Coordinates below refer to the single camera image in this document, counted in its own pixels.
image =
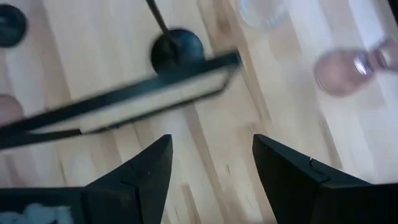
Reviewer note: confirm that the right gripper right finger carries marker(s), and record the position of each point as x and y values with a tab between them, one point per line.
295	193

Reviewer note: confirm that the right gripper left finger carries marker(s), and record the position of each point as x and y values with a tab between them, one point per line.
140	193

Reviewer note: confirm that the pink ribbed glass candle holder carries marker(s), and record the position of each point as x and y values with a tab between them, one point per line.
9	109
342	73

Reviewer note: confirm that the clear ribbed glass candle holder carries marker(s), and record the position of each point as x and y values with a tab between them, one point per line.
264	14

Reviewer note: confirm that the black metal candlestick holder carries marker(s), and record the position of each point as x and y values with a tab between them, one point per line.
11	26
189	46

